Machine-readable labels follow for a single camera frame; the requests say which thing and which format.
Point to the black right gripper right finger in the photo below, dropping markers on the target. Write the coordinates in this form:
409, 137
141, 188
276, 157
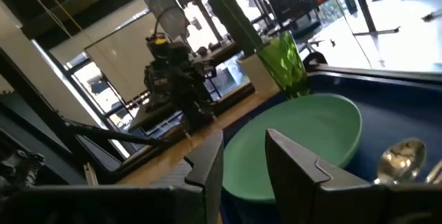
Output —
297, 182

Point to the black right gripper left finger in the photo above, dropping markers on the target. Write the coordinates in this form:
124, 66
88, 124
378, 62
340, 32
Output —
210, 168

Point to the teal round plate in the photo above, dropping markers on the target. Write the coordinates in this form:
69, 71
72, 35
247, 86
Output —
297, 130

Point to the silver metal spoon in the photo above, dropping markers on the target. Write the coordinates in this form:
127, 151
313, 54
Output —
402, 160

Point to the green faceted plastic cup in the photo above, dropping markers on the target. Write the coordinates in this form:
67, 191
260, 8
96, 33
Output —
285, 66

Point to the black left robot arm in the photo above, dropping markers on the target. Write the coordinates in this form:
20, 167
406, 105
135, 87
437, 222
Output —
179, 79

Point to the blue plastic tray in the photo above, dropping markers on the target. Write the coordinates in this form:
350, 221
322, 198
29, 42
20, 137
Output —
397, 113

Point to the white hexagonal plant pot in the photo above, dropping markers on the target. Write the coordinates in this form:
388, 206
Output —
259, 75

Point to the black table clamp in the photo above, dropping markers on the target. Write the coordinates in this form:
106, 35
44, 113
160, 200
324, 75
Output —
315, 59

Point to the green cactus plant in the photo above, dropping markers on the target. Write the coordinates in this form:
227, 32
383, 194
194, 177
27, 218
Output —
235, 20

